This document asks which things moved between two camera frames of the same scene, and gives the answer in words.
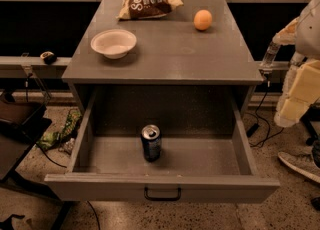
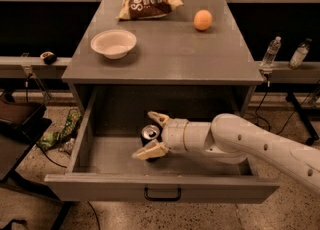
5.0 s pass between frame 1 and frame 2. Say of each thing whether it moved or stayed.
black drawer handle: stayed
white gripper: moved
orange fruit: stayed
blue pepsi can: stayed
